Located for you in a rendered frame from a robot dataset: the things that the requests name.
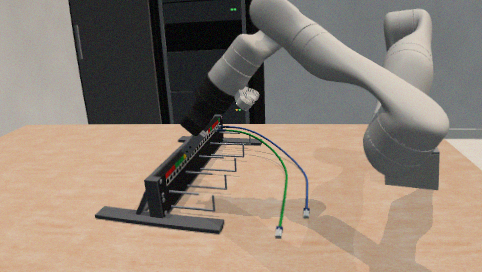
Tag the white cable plug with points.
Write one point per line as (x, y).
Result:
(306, 213)
(279, 230)

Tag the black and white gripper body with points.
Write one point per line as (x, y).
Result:
(216, 93)

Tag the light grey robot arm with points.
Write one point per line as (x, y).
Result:
(409, 125)

